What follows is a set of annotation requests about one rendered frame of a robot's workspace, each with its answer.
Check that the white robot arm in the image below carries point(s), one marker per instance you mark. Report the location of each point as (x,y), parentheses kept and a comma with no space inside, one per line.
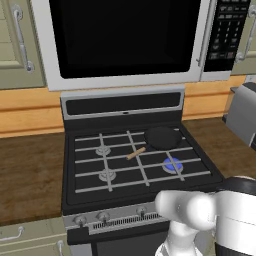
(230,216)

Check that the black and silver stove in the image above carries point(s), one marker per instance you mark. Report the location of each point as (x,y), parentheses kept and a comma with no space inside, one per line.
(133,160)

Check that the silver stove knob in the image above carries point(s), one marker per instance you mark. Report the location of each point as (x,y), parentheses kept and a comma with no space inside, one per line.
(80,220)
(141,211)
(103,216)

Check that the silver microwave oven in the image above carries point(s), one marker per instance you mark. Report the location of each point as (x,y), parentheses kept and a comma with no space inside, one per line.
(133,40)

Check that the silver toaster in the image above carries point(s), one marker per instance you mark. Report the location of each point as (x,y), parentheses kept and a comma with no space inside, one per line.
(241,113)

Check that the sage green cupboard door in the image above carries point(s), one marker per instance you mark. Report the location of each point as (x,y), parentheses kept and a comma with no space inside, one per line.
(18,43)
(245,50)
(33,250)

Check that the sage green drawer front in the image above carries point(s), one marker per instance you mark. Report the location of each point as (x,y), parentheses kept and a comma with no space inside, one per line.
(30,231)

